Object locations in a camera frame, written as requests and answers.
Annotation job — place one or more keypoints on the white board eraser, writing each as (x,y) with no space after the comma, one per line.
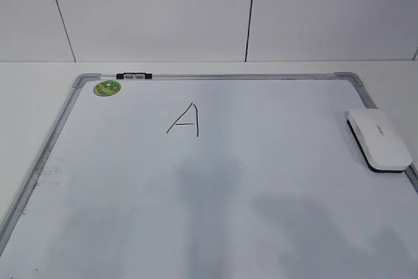
(383,148)

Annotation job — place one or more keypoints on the round green magnet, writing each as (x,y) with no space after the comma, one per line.
(107,88)

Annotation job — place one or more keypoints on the white board with grey frame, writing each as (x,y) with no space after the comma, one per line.
(216,176)

